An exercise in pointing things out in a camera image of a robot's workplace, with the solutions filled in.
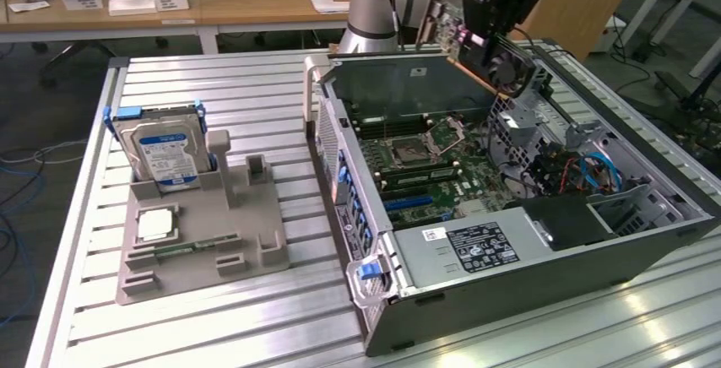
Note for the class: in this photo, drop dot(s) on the brown wooden cabinet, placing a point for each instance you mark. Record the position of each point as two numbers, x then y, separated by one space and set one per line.
591 1

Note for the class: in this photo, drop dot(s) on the green RAM stick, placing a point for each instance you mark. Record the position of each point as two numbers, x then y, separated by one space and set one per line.
185 247
419 177

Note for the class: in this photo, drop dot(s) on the white paper card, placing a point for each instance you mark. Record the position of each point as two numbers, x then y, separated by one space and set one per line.
28 6

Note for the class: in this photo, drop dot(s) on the blue slot latch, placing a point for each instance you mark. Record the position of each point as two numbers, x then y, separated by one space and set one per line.
344 181

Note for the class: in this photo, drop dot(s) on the metal disk bay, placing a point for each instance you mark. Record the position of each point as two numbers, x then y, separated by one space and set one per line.
635 199

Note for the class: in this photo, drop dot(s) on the silver CPU chip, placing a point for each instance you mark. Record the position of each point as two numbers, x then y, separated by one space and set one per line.
156 225

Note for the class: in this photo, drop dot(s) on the hard disk blue bracket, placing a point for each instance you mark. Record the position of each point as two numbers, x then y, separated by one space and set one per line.
163 153

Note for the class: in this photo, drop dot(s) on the green motherboard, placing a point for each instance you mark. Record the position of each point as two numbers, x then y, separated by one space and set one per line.
472 174

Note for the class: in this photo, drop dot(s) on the grey parts rack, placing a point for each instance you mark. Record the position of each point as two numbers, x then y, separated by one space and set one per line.
213 212

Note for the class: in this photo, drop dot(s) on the open grey PC case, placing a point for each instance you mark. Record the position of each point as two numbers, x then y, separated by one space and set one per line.
563 300

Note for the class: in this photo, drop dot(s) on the black chair base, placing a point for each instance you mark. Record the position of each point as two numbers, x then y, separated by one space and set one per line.
67 53
693 98

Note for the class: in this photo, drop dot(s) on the green graphics card black shroud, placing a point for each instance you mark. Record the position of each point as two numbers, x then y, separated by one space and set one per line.
509 68

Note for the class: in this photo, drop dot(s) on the wooden desk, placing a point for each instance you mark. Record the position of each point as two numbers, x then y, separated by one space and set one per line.
254 9

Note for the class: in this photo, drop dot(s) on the perforated metal drive cage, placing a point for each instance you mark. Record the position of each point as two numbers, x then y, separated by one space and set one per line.
521 127

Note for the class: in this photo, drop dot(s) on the blue expansion slot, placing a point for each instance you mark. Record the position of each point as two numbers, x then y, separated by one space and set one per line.
408 203

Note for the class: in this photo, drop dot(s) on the grey power supply unit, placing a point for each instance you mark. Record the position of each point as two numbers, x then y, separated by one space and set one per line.
427 258

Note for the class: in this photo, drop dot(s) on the CPU socket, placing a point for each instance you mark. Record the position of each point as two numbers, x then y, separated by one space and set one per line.
408 150

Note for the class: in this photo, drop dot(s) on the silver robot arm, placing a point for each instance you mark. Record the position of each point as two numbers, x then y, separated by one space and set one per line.
371 13

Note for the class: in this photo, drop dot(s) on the blue case release latch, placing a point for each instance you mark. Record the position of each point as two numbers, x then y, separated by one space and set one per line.
372 271

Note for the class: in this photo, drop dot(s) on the white box round insert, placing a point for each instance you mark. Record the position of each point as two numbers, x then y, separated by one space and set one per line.
132 1

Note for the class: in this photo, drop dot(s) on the black RAM slot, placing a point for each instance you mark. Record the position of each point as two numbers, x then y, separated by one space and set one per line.
387 120
391 133
394 162
394 166
388 124
394 170
390 129

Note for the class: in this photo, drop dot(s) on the metal socket cover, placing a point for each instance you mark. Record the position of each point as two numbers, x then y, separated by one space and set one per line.
434 136

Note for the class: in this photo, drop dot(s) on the silver chipset heatsink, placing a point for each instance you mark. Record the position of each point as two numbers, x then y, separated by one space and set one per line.
470 209

